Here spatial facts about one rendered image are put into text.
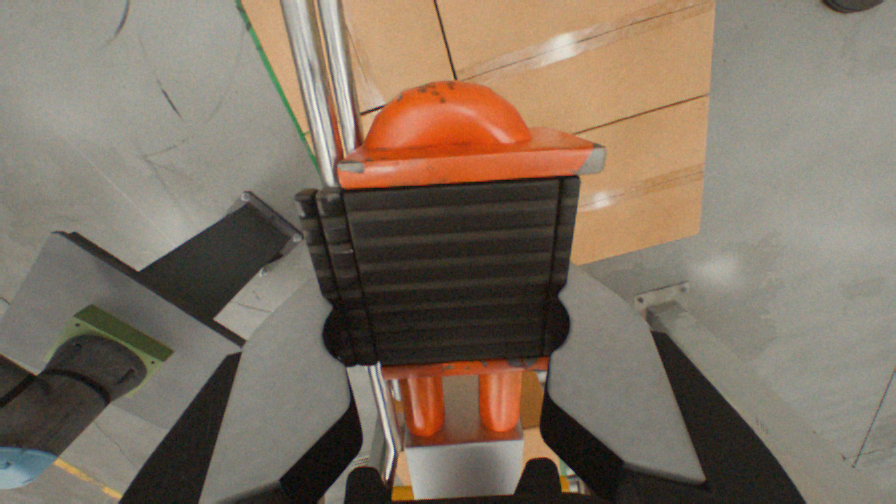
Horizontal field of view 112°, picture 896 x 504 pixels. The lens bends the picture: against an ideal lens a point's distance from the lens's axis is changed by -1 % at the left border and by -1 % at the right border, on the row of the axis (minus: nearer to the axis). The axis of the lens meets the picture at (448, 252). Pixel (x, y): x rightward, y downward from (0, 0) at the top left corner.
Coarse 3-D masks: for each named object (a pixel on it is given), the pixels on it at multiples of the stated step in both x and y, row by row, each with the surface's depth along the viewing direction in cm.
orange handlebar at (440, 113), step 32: (416, 96) 9; (448, 96) 9; (480, 96) 9; (384, 128) 9; (416, 128) 9; (448, 128) 9; (480, 128) 9; (512, 128) 10; (416, 384) 14; (480, 384) 16; (512, 384) 15; (416, 416) 15; (480, 416) 17; (512, 416) 16
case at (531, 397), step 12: (528, 372) 84; (528, 384) 81; (540, 384) 80; (528, 396) 78; (540, 396) 77; (396, 408) 84; (528, 408) 75; (540, 408) 74; (528, 420) 73; (528, 432) 71; (528, 444) 73; (540, 444) 74; (528, 456) 76; (540, 456) 76; (552, 456) 76; (408, 480) 79
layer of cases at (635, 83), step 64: (256, 0) 66; (384, 0) 66; (448, 0) 67; (512, 0) 67; (576, 0) 67; (640, 0) 67; (704, 0) 68; (384, 64) 72; (448, 64) 72; (512, 64) 73; (576, 64) 73; (640, 64) 73; (704, 64) 74; (576, 128) 80; (640, 128) 80; (704, 128) 80; (640, 192) 88; (576, 256) 97
